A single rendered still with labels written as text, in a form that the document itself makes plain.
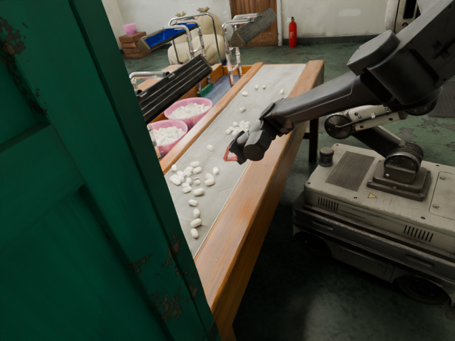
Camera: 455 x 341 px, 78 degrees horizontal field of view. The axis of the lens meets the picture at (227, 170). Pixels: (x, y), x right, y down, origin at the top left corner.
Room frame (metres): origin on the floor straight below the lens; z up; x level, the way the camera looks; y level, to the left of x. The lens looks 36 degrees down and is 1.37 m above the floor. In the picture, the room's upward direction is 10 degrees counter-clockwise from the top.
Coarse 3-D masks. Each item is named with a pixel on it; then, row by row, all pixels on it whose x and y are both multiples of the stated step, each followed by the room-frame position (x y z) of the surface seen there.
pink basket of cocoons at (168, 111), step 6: (180, 102) 1.60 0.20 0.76; (186, 102) 1.60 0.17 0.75; (192, 102) 1.60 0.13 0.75; (204, 102) 1.56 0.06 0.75; (210, 102) 1.51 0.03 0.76; (168, 108) 1.53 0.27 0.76; (174, 108) 1.56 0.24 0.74; (180, 108) 1.58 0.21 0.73; (210, 108) 1.42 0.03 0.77; (168, 114) 1.49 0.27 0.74; (198, 114) 1.36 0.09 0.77; (204, 114) 1.39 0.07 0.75; (180, 120) 1.36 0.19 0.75; (186, 120) 1.36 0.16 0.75; (192, 120) 1.36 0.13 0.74; (198, 120) 1.37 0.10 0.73; (192, 126) 1.37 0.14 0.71
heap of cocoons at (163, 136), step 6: (156, 132) 1.30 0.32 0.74; (162, 132) 1.29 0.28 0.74; (168, 132) 1.29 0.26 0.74; (174, 132) 1.27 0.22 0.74; (180, 132) 1.25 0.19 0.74; (156, 138) 1.25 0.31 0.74; (162, 138) 1.23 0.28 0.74; (168, 138) 1.21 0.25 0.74; (174, 138) 1.21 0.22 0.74; (162, 144) 1.16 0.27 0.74
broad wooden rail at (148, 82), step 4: (180, 64) 2.41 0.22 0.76; (168, 68) 2.36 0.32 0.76; (172, 68) 2.33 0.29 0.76; (176, 68) 2.32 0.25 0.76; (148, 80) 2.14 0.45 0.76; (152, 80) 2.12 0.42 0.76; (156, 80) 2.10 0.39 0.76; (140, 84) 2.08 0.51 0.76; (144, 84) 2.06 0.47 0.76; (148, 84) 2.04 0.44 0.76; (152, 84) 2.03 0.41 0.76; (140, 88) 1.98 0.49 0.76; (144, 88) 1.97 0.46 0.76
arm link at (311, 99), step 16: (384, 32) 0.39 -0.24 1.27; (368, 48) 0.39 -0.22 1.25; (384, 48) 0.36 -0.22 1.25; (352, 64) 0.40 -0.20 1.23; (368, 64) 0.38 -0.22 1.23; (336, 80) 0.48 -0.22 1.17; (352, 80) 0.41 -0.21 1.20; (368, 80) 0.39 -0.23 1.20; (304, 96) 0.56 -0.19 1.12; (320, 96) 0.48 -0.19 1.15; (336, 96) 0.44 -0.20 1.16; (352, 96) 0.41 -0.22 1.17; (368, 96) 0.39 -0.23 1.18; (384, 96) 0.38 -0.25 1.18; (432, 96) 0.33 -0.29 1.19; (272, 112) 0.65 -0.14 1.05; (288, 112) 0.58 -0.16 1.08; (304, 112) 0.53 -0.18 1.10; (320, 112) 0.49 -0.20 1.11; (336, 112) 0.47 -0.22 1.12; (288, 128) 0.62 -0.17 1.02
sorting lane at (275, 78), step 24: (264, 72) 1.91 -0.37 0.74; (288, 72) 1.83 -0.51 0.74; (240, 96) 1.57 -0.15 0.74; (264, 96) 1.51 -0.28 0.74; (216, 120) 1.31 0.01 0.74; (240, 120) 1.26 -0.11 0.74; (192, 144) 1.11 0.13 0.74; (216, 144) 1.08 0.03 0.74; (240, 168) 0.87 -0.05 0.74; (192, 192) 0.78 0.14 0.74; (216, 192) 0.76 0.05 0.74; (192, 216) 0.66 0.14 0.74; (216, 216) 0.64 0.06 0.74; (192, 240) 0.56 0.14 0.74
